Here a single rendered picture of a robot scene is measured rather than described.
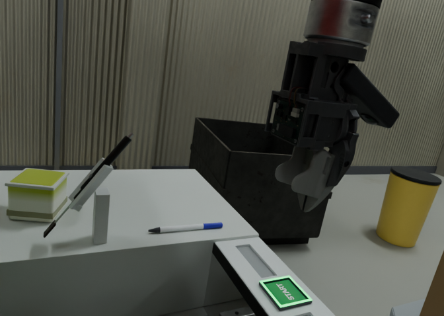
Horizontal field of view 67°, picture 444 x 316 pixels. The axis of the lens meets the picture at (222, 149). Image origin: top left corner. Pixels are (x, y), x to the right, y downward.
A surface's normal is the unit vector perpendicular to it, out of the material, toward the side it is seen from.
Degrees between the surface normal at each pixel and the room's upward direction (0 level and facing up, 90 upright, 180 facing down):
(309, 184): 93
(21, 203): 90
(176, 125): 90
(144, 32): 90
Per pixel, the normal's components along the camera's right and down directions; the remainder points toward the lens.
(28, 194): 0.10, 0.28
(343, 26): -0.18, 0.24
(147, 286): 0.42, 0.30
